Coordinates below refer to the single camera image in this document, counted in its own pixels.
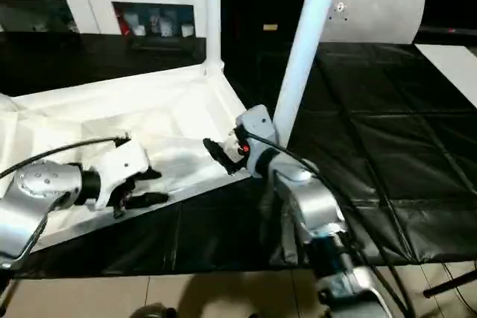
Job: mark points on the white plastic table top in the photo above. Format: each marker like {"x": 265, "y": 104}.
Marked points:
{"x": 167, "y": 102}

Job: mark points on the white plastic table leg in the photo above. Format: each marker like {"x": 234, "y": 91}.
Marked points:
{"x": 305, "y": 35}
{"x": 213, "y": 16}

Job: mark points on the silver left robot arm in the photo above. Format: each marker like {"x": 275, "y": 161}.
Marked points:
{"x": 37, "y": 180}

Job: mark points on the dark robot leg part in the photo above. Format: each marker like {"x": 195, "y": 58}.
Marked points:
{"x": 154, "y": 312}

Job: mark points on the yellow label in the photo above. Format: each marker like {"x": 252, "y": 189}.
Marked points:
{"x": 270, "y": 27}

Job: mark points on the white cup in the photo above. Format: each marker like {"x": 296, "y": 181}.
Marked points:
{"x": 187, "y": 29}

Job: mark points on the white plastic upturned table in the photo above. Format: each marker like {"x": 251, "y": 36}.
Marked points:
{"x": 372, "y": 109}

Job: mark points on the red bottle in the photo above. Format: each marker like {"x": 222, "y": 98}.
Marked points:
{"x": 123, "y": 25}

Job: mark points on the grey cushion with holes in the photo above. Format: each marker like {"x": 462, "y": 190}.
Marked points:
{"x": 372, "y": 16}

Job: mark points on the white board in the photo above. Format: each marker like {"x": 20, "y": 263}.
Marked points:
{"x": 451, "y": 68}

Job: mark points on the black screen with red light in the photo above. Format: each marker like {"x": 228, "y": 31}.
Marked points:
{"x": 447, "y": 33}

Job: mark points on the black floor stand foot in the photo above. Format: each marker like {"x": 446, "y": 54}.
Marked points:
{"x": 451, "y": 282}

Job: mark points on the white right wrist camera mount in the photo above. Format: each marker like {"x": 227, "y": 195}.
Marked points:
{"x": 261, "y": 124}

